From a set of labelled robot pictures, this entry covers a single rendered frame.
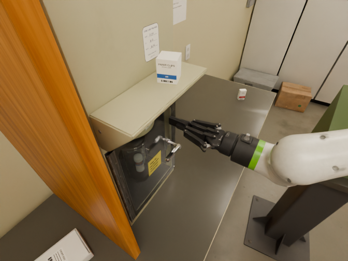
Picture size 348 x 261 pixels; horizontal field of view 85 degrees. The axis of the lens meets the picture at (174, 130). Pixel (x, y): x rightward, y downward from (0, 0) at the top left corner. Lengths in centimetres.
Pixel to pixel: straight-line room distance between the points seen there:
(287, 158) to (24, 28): 44
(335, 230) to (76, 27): 229
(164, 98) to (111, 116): 12
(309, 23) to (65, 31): 316
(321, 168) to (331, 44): 301
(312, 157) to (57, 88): 43
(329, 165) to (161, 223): 62
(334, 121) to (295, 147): 75
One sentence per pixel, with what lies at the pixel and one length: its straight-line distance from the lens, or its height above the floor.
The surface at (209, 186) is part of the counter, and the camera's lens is 95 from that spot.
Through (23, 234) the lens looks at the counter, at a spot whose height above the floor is 94.
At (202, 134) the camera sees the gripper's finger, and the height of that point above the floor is 132.
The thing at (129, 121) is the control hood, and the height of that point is 151.
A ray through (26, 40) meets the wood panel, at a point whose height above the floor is 169.
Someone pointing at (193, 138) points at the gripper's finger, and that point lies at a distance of 60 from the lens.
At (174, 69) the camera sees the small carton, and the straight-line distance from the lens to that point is 46.
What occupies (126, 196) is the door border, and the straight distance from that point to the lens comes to 66.
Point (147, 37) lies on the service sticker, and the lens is 50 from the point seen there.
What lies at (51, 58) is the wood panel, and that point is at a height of 166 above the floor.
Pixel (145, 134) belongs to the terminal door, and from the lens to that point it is 58.
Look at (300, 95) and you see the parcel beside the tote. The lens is 328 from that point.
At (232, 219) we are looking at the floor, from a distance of 195.
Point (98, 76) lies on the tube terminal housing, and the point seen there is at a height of 157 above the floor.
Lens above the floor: 174
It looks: 43 degrees down
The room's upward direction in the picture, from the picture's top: straight up
